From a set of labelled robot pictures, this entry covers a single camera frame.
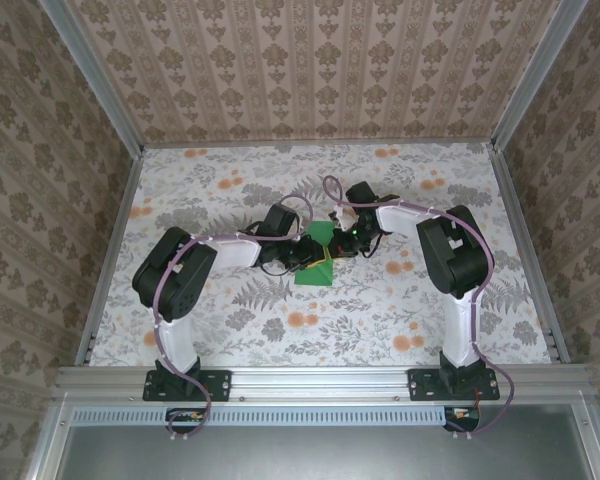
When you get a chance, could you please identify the small controller circuit board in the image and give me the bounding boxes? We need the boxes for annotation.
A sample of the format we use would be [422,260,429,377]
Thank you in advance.
[165,407,207,434]
[443,405,482,434]

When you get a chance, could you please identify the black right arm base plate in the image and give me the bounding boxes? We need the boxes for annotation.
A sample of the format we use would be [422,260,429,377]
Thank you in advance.
[408,368,501,402]

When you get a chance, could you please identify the grey metal sheet panel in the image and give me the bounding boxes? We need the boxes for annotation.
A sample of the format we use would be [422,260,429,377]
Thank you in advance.
[54,403,597,480]

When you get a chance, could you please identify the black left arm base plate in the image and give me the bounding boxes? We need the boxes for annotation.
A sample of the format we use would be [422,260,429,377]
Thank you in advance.
[143,368,232,402]

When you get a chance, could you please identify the grey slotted cable duct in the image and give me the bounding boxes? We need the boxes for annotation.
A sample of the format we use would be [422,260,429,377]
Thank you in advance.
[72,405,450,427]

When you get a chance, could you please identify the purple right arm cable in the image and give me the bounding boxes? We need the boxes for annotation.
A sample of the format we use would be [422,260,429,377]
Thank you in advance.
[322,174,515,442]

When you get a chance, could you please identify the wide aluminium frame rail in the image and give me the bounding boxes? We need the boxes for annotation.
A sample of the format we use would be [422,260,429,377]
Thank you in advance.
[54,363,600,402]

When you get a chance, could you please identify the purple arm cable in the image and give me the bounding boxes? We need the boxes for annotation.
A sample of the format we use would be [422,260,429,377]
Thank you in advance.
[152,193,315,444]
[322,174,515,442]

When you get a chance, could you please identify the green square paper sheet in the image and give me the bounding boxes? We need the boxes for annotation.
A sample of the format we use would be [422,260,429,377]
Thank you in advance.
[294,219,337,287]

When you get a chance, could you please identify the aluminium side rail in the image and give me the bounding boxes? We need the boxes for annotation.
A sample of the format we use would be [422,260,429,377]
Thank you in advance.
[485,142,572,365]
[74,148,146,366]

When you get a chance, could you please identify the aluminium frame post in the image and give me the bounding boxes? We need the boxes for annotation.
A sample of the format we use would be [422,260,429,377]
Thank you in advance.
[488,0,590,152]
[42,0,147,154]

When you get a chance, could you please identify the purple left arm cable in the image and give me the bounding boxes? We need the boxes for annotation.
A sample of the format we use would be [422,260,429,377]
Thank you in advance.
[152,193,315,444]

